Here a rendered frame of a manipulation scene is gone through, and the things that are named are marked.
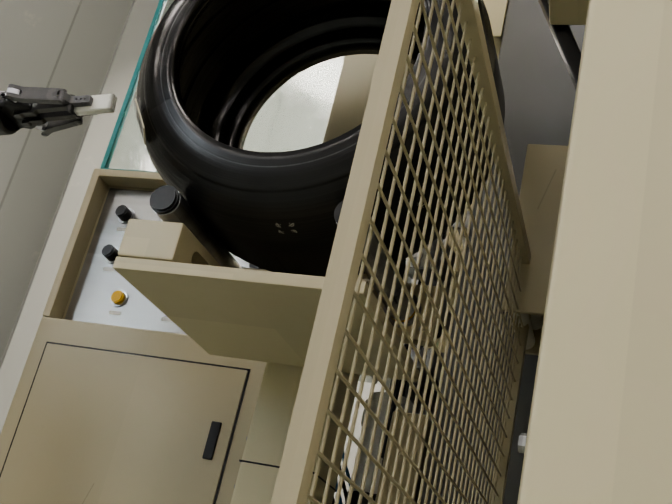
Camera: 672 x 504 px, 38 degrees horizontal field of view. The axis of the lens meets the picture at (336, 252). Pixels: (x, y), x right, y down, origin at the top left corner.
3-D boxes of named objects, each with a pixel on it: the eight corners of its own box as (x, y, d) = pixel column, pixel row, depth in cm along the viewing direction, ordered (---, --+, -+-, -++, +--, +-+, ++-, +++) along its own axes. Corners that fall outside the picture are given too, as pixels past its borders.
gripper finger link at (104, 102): (78, 99, 165) (76, 96, 164) (115, 95, 163) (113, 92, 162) (75, 113, 164) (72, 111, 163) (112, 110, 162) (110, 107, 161)
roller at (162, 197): (255, 307, 166) (231, 304, 168) (262, 283, 168) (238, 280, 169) (172, 213, 136) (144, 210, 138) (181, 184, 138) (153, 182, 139)
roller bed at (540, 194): (514, 353, 166) (537, 200, 178) (603, 363, 161) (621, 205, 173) (500, 309, 149) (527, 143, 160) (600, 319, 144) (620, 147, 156)
